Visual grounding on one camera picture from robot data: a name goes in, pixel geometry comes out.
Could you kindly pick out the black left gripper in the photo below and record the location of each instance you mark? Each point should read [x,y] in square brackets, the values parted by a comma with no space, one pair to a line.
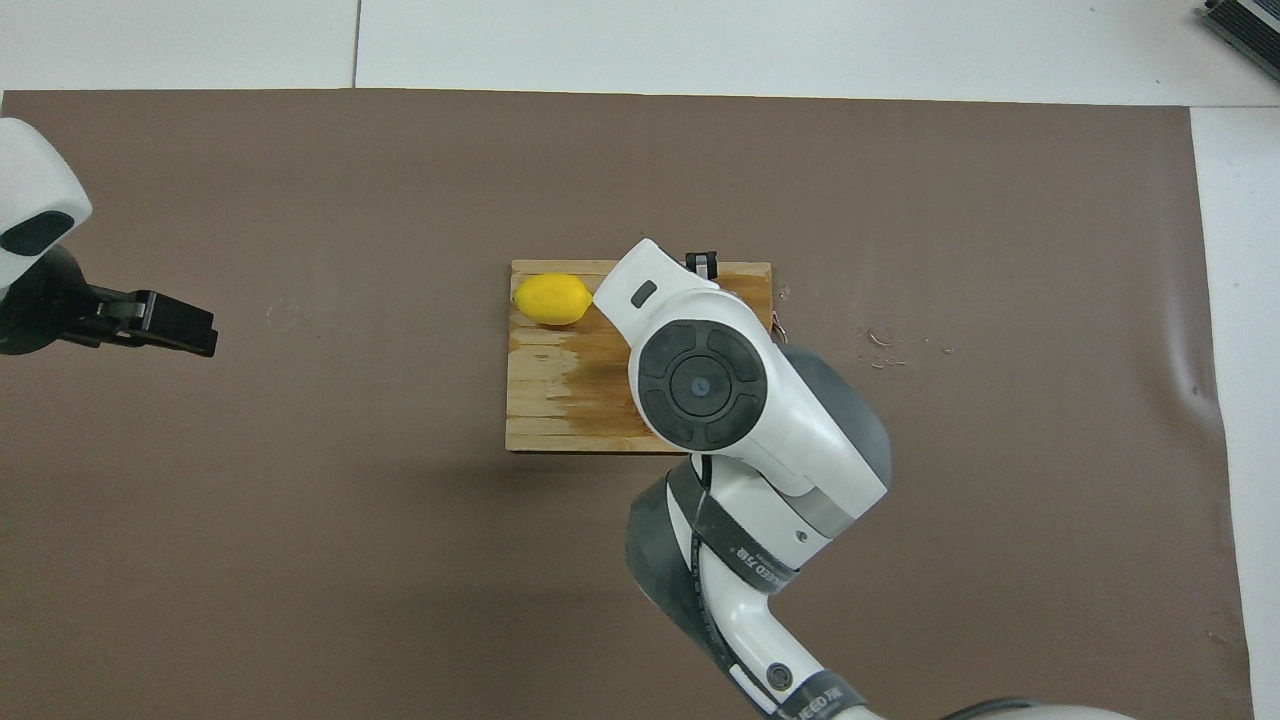
[45,305]

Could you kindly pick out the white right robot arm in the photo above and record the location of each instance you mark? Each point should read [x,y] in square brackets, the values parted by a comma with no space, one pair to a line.
[780,420]

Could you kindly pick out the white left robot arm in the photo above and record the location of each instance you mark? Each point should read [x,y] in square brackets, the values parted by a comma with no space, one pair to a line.
[30,180]

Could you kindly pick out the yellow lemon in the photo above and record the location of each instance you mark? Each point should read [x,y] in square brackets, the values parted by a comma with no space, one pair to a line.
[552,299]

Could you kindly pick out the small brown debris scraps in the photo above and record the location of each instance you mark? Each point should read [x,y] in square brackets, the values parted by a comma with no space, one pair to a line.
[880,340]

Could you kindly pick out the wooden cutting board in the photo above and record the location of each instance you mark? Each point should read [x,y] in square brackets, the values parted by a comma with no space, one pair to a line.
[560,400]

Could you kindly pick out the brown paper table mat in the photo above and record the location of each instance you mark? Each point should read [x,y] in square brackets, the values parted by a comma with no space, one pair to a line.
[300,550]

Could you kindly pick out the grey ribbed metal device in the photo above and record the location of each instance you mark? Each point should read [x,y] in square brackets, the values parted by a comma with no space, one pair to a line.
[1245,30]

